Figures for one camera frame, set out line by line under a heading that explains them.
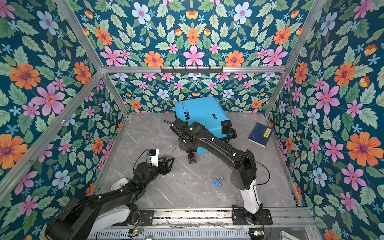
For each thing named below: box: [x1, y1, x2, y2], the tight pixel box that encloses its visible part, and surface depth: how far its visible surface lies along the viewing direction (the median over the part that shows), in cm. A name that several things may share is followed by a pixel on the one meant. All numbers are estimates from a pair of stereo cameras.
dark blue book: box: [247, 122, 274, 148], surface depth 107 cm
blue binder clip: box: [212, 176, 224, 189], surface depth 86 cm
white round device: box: [111, 178, 129, 191], surface depth 84 cm
